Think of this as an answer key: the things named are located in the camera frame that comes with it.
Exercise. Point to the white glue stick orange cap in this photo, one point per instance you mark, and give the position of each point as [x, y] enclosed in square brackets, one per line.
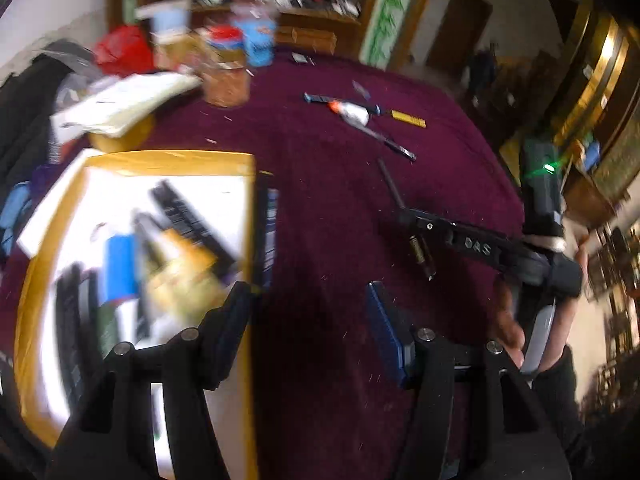
[352, 112]

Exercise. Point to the black pen with silver tip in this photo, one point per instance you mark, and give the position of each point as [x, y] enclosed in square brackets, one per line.
[390, 144]

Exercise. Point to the stack of white papers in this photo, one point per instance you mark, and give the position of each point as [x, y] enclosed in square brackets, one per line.
[125, 100]

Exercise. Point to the maroon tablecloth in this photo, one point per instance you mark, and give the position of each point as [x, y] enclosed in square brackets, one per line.
[320, 220]

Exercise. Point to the plastic bottle with blue label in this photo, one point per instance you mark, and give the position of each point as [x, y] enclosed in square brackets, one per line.
[257, 35]

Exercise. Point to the pale yellow crumpled bag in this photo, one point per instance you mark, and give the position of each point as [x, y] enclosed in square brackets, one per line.
[182, 275]

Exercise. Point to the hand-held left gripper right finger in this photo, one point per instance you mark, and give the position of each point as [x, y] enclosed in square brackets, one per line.
[384, 330]

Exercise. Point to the jar with red lid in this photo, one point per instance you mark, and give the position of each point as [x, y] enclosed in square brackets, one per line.
[226, 75]

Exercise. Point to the gold framed panel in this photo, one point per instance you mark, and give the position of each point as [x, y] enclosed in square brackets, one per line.
[595, 75]

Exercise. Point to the blue cloth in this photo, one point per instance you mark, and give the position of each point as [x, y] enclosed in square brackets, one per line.
[12, 215]

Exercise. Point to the blue cylindrical battery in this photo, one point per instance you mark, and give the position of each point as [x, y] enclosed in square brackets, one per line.
[121, 270]

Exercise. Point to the dark blue striped module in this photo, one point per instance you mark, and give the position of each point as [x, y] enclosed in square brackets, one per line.
[269, 235]

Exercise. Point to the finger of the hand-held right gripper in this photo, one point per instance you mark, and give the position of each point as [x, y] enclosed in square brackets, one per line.
[425, 222]

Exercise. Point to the purple cloth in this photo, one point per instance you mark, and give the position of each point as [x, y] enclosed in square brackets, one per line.
[46, 180]

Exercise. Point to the person's right hand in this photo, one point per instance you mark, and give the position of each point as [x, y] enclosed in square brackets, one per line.
[510, 320]

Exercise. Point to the dark cloth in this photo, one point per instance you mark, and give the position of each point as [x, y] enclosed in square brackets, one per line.
[30, 110]

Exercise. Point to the white scroll with green writing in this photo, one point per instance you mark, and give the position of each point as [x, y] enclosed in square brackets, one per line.
[392, 10]

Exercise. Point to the yellow-rimmed white tray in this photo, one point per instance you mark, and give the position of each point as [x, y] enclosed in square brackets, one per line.
[240, 410]

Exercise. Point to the black module with orange label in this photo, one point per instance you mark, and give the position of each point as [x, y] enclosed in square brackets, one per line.
[421, 257]

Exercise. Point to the small clear plastic piece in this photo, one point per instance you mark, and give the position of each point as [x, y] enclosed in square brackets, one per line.
[361, 90]

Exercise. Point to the jar with pale blue lid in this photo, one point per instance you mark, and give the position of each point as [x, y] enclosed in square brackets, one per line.
[170, 35]

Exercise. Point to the brown wooden door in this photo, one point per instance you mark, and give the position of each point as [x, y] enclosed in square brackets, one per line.
[462, 30]

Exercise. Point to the black memory module white label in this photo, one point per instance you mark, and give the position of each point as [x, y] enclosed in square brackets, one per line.
[75, 335]

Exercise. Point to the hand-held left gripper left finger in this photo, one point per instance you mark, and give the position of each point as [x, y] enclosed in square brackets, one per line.
[227, 332]

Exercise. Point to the red plastic basket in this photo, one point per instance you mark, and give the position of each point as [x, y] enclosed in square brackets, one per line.
[125, 52]

